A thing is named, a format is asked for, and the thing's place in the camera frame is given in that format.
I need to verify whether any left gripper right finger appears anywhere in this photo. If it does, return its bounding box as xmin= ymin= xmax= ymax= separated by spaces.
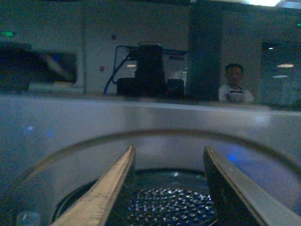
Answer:
xmin=203 ymin=146 xmax=301 ymax=226

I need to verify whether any grey front-load washing machine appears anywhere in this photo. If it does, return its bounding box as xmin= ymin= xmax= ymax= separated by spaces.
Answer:
xmin=0 ymin=0 xmax=301 ymax=226

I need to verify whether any perforated steel drum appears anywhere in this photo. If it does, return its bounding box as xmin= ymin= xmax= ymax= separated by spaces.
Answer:
xmin=106 ymin=169 xmax=218 ymax=226

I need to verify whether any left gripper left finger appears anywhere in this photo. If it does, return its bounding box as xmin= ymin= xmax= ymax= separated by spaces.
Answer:
xmin=52 ymin=145 xmax=136 ymax=226

